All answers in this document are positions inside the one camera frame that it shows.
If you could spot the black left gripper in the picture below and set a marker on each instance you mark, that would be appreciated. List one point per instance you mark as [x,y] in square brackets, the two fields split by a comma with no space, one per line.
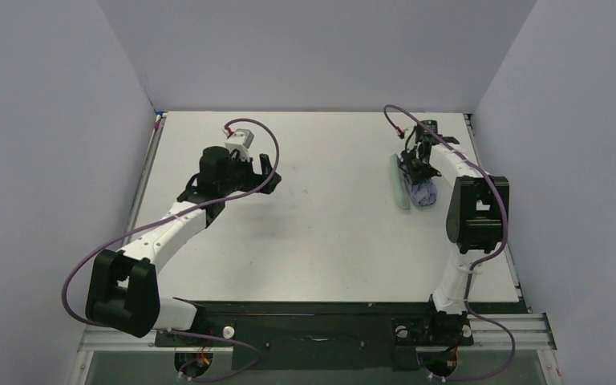
[252,171]

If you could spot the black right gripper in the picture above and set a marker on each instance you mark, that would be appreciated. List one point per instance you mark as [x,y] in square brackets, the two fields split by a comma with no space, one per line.
[419,161]

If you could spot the lilac black umbrella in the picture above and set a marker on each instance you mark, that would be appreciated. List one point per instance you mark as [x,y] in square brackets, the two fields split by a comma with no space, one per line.
[421,195]

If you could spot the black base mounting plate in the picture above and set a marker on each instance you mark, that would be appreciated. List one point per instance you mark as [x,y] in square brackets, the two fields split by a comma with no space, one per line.
[403,336]

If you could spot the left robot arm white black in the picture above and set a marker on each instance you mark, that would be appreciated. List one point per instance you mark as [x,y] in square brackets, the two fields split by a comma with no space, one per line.
[124,291]

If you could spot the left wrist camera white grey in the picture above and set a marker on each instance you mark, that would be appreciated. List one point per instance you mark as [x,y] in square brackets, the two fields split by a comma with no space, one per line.
[240,142]

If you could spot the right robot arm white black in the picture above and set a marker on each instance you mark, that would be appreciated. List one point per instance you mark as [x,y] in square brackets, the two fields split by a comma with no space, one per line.
[477,216]

